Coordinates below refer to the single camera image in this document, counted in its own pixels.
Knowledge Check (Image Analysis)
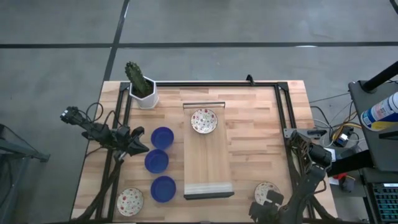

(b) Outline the black equipment cart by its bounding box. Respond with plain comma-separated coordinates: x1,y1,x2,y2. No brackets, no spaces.
348,80,398,174

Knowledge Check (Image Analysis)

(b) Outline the green cactus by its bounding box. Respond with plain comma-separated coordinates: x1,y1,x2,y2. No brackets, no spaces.
124,61,153,98

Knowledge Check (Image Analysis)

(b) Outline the floral mini bowl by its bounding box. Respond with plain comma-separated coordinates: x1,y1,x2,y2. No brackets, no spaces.
190,108,218,134
116,187,144,217
254,182,282,206

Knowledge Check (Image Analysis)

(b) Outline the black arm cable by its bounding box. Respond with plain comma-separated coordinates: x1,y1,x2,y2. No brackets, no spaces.
84,101,116,125

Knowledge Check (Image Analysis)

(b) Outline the grey metal stand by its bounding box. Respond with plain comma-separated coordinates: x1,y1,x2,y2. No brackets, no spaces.
0,123,51,163

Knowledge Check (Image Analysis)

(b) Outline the white hexagonal plant pot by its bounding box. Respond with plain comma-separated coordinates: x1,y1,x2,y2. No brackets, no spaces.
129,76,159,110

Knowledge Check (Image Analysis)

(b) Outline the black aluminium table frame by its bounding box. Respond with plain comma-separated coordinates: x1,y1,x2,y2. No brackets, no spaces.
95,81,312,220

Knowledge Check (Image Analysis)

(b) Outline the small blue white device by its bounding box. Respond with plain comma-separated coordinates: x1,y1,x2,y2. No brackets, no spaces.
336,133,351,147

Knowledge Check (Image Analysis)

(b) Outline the keyboard with teal keys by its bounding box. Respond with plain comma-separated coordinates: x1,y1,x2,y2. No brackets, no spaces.
371,182,398,220

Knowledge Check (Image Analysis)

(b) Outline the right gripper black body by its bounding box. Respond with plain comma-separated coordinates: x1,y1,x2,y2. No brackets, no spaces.
264,198,295,224

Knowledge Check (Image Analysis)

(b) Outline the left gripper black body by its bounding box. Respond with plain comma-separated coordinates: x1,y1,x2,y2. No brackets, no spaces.
116,126,139,153

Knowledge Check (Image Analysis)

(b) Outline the grey metal bracket plate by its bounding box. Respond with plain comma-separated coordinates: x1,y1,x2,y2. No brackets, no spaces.
283,127,328,139

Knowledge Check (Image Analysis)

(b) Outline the black pole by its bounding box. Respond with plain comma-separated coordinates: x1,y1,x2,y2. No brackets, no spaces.
361,60,398,93

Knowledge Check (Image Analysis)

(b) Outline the blue plastic bowl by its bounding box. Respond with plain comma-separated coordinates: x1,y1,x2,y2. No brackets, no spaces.
144,149,170,174
150,126,175,151
150,175,177,203

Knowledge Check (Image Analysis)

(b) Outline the blue white spray can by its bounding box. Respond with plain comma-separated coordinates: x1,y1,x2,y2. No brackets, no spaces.
360,91,398,131

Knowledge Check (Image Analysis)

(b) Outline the bundle of cables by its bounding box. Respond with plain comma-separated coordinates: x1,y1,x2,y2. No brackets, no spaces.
309,92,363,147

